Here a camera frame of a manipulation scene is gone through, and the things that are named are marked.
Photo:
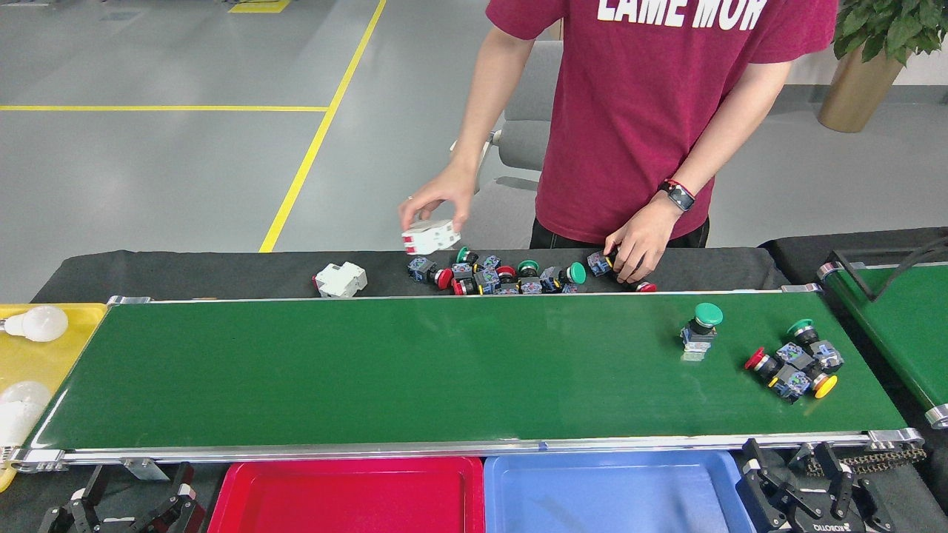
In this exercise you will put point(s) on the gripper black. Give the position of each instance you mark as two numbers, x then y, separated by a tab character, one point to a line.
828	526

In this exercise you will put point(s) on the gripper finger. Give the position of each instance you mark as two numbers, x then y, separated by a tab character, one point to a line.
78	514
178	514

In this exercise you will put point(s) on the green push button switch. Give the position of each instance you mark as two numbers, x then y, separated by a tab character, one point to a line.
824	354
528	267
465	256
700	333
576	273

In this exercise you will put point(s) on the white circuit breaker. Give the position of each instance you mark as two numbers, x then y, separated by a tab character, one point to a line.
431	237
341	280

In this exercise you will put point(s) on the person's left forearm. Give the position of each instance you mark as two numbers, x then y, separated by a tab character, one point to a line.
729	129

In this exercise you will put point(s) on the person's right forearm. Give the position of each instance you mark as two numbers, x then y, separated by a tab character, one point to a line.
485	104

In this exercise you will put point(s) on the yellow plastic tray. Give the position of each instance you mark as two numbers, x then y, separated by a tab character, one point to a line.
44	359

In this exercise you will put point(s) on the red plastic tray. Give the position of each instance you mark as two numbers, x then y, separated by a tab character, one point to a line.
348	500

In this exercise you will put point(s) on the short green conveyor belt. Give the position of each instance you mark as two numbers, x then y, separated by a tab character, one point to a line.
903	326

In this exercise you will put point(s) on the blue plastic tray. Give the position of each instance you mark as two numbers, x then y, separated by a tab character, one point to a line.
615	496

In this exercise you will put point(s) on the long green conveyor belt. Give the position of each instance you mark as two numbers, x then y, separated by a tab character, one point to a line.
370	370

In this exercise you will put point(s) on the person's left hand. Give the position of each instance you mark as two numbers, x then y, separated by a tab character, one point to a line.
644	240

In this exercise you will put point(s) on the person's right hand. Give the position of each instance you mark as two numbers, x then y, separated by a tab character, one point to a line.
444	194

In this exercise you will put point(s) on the white light bulb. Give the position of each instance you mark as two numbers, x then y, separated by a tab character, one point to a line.
43	323
21	418

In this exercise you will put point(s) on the black smartwatch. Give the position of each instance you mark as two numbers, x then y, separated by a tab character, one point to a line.
680	198

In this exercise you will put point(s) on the potted green plant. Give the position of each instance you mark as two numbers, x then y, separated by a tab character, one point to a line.
859	81

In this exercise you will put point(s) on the person in red shirt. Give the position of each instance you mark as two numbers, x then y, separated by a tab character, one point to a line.
629	111

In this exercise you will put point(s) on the grey office chair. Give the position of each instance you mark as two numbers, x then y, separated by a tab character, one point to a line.
526	111

